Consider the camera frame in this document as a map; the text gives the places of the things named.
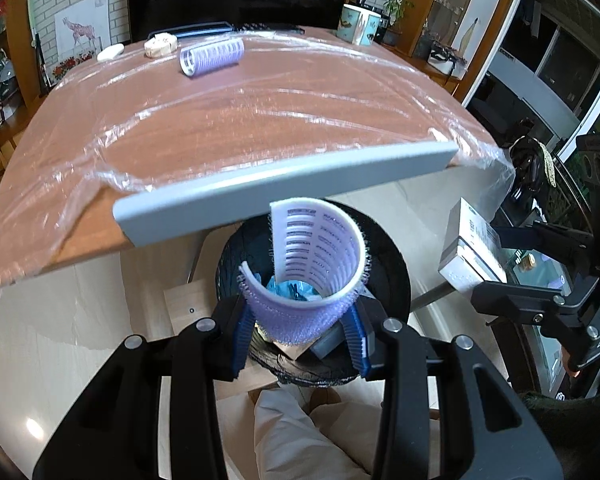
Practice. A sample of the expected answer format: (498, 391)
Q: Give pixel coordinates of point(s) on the black white pouch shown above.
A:
(447, 60)

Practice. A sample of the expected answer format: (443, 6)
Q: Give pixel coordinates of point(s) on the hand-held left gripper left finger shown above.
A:
(242, 345)

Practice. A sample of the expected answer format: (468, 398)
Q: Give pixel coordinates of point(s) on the white blue medicine box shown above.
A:
(472, 255)

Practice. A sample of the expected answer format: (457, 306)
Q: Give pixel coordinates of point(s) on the person's right forearm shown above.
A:
(580, 435)

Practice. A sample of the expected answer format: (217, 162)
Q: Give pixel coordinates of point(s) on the clear plastic table cover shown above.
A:
(230, 120)

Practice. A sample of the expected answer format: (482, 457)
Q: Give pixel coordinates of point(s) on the white oval soap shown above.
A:
(111, 53)

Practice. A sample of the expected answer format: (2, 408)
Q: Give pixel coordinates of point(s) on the blue crumpled plastic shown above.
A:
(290, 290)

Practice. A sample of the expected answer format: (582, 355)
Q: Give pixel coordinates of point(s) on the blue patterned mug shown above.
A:
(355, 25)

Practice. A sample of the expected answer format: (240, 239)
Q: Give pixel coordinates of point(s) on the person's right hand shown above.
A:
(571, 366)

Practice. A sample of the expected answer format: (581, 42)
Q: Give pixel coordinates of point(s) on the purple hair roller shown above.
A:
(305, 320)
(212, 57)

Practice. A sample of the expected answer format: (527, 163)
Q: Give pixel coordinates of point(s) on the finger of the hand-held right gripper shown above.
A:
(545, 240)
(520, 300)

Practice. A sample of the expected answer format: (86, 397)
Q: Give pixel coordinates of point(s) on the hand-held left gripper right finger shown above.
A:
(356, 345)

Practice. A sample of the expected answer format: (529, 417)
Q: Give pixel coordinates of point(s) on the small-leaf potted plant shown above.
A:
(397, 12)

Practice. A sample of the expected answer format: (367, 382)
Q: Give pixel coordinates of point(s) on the light wooden stool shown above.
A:
(190, 305)

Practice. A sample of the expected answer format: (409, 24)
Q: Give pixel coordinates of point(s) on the giraffe painting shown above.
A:
(80, 32)

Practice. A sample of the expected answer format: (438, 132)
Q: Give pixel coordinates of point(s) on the person's white trouser legs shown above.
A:
(300, 435)

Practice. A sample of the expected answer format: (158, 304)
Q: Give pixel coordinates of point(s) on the translucent white plastic box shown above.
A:
(330, 346)

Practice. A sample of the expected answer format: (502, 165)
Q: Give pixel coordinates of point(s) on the glass display cabinet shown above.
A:
(0, 70)

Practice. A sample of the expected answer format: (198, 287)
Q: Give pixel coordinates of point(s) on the black glossy object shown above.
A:
(527, 165)

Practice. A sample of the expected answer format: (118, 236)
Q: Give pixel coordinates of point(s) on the black trash bin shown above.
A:
(395, 280)

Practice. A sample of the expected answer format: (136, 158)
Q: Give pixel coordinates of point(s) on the beige crumpled paper ball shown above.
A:
(161, 45)

